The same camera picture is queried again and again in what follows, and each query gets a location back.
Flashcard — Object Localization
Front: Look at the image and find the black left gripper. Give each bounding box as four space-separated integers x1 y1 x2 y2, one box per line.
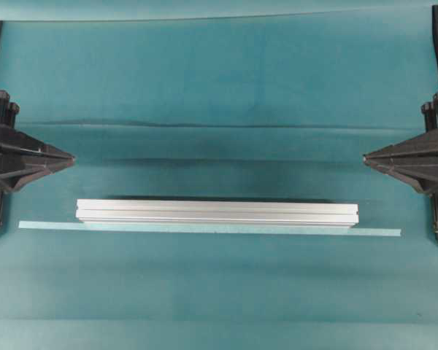
0 90 74 193

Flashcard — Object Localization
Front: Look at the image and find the light teal tape strip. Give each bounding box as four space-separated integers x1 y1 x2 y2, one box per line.
18 221 401 238

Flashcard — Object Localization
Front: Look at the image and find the silver aluminium extrusion rail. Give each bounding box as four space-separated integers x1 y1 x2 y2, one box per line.
75 199 359 228

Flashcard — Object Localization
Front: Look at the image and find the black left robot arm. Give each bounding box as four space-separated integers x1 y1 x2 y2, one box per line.
0 21 74 228

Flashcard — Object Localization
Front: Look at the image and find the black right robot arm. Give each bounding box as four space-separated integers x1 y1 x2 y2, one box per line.
364 5 438 242

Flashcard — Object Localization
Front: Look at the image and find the teal table cloth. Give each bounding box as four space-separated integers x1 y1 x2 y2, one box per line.
0 7 438 349

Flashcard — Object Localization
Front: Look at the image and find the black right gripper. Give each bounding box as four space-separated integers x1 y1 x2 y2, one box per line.
364 93 438 193

